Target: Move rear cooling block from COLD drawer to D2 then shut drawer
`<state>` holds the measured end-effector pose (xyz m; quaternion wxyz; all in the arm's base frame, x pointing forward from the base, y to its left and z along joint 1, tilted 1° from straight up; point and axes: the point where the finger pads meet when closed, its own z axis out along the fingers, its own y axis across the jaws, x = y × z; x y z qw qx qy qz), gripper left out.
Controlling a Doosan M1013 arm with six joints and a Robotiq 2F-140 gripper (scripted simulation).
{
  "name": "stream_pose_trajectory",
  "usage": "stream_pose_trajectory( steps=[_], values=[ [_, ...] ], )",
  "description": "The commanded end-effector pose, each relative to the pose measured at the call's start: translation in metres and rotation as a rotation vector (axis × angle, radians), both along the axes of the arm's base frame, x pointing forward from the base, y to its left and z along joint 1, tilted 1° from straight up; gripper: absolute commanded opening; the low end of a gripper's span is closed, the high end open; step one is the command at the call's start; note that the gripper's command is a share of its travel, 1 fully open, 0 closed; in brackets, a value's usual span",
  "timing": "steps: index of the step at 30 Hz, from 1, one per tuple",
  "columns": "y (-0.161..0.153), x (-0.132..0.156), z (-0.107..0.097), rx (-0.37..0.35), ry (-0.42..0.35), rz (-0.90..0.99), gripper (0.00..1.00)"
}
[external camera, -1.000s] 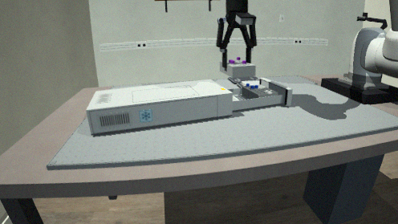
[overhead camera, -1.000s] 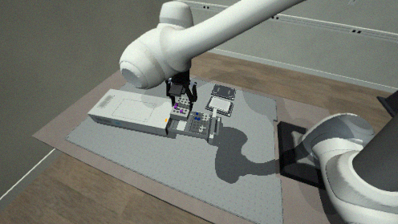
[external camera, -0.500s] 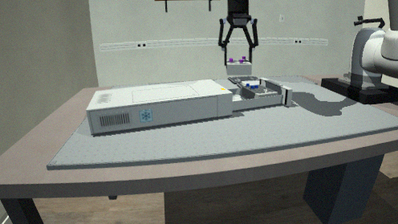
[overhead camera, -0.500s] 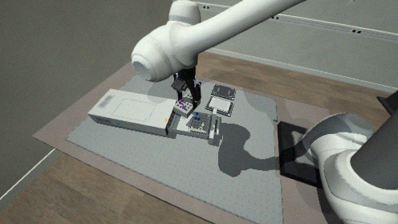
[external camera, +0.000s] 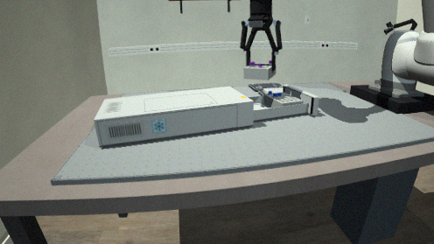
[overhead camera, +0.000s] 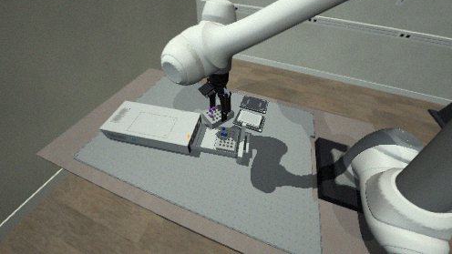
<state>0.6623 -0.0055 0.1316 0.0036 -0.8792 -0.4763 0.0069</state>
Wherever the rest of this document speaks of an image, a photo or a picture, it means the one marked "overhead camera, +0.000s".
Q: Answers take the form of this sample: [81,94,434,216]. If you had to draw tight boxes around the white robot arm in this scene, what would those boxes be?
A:
[161,0,452,254]

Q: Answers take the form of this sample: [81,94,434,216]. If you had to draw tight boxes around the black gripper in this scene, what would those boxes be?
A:
[207,72,231,122]

